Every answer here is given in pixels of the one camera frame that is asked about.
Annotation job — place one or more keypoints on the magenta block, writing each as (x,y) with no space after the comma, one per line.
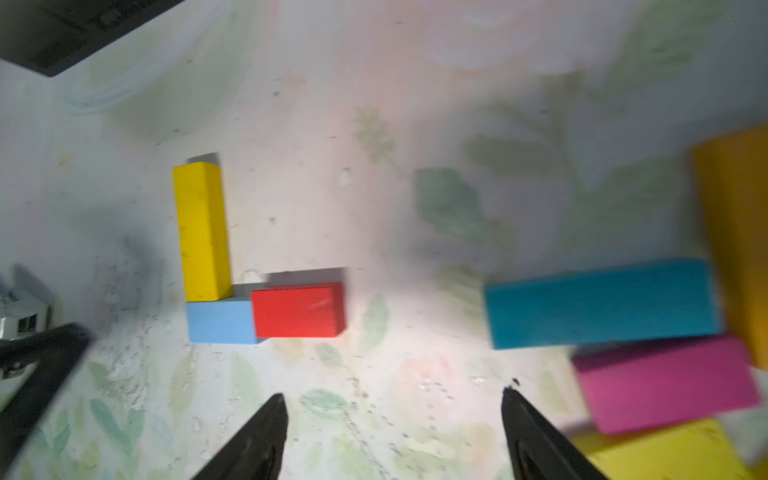
(653,384)

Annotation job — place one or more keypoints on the lime yellow block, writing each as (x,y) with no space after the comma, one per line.
(695,450)

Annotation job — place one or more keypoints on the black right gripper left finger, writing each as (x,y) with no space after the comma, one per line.
(256,451)

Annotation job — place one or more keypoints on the teal block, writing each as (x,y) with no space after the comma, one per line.
(670,298)

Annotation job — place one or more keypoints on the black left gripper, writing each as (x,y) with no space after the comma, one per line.
(55,354)

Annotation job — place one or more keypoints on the yellow long block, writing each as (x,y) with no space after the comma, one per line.
(202,225)

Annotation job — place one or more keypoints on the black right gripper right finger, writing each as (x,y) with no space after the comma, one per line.
(537,449)

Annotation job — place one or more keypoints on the amber orange long block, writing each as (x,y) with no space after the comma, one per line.
(730,175)

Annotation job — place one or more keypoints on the light blue small block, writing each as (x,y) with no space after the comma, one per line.
(227,321)

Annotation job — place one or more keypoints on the red small block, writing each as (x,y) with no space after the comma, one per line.
(299,311)

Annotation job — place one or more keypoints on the black mesh file holder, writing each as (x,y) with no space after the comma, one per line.
(49,37)

